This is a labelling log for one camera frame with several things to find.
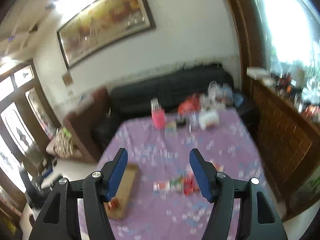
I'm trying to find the brown wooden cabinet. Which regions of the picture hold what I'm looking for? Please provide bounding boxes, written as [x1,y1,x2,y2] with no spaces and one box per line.
[227,0,319,222]

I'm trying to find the purple floral tablecloth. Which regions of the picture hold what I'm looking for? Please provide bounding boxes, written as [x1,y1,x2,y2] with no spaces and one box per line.
[97,108,273,239]

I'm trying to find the wooden glass door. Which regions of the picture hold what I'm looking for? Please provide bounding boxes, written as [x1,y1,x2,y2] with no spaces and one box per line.
[1,59,60,196]

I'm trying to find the small black box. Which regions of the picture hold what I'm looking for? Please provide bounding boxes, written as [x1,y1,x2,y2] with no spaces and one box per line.
[176,115,187,127]

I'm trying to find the framed wall painting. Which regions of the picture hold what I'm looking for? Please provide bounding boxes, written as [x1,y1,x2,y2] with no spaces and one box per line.
[56,0,156,69]

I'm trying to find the pink sleeved bottle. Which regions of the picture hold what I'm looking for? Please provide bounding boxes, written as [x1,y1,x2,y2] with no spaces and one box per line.
[150,98,165,129]

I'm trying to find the white plastic jar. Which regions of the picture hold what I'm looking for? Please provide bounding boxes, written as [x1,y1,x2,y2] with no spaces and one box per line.
[199,109,220,131]

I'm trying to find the white red snack packet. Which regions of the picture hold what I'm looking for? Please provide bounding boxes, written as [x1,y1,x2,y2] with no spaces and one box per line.
[153,180,170,193]

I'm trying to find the brown armchair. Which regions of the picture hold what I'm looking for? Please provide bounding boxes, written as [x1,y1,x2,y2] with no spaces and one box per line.
[62,87,113,163]

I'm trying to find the cardboard box tray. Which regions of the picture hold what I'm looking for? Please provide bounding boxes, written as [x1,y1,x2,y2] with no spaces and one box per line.
[104,163,140,220]

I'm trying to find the black sofa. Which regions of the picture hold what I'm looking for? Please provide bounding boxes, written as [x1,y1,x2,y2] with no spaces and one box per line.
[93,63,258,145]

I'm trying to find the patterned bag on stool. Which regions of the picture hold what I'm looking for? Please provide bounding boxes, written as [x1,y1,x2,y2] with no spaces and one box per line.
[54,126,74,158]

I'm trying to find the small grey notebook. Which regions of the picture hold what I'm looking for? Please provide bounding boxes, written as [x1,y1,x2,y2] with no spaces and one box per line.
[164,121,178,138]

